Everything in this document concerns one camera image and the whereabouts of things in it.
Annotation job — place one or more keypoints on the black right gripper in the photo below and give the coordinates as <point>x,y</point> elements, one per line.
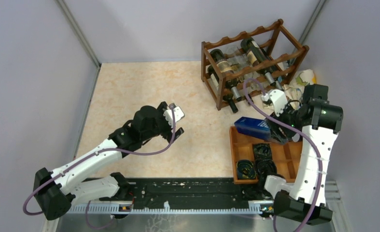
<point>276,132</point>

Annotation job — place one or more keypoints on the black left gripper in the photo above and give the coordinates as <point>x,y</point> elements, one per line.
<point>168,134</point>

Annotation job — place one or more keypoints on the clear blue vodka bottle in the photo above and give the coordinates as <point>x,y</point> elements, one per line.
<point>253,127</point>

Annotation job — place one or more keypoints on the square clear glass bottle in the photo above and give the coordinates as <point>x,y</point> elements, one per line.
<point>254,86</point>

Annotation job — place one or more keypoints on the green wine bottle dark label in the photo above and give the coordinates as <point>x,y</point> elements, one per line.
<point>225,67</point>

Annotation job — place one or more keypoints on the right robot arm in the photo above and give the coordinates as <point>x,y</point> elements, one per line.
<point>317,123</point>

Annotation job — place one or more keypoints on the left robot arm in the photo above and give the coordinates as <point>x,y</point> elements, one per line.
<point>151,131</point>

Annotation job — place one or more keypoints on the wooden wine rack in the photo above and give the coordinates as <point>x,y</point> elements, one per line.
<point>284,66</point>

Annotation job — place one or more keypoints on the wooden compartment tray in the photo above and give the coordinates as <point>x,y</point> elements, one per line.
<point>286,157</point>

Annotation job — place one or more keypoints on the rolled green patterned tie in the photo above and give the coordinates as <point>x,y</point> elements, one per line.
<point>262,151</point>

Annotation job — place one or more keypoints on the rolled dark striped tie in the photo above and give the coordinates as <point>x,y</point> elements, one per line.
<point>265,167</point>

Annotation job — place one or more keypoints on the dinosaur print cloth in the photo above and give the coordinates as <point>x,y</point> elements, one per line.
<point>295,89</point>

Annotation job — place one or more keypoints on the rolled dark patterned tie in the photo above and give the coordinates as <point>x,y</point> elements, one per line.
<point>245,170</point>

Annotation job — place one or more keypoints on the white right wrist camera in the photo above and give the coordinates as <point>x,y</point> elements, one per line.
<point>277,98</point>

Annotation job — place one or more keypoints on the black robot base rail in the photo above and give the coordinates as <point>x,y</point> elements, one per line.
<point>190,193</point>

